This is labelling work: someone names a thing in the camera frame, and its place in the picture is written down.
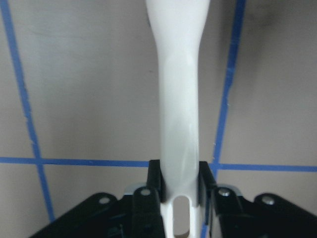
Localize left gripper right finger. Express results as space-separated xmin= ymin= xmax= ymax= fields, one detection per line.
xmin=198 ymin=162 xmax=317 ymax=238

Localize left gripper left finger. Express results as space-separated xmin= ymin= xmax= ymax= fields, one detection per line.
xmin=32 ymin=160 xmax=165 ymax=238

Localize beige hand brush black bristles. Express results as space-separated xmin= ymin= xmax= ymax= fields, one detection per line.
xmin=146 ymin=0 xmax=210 ymax=238

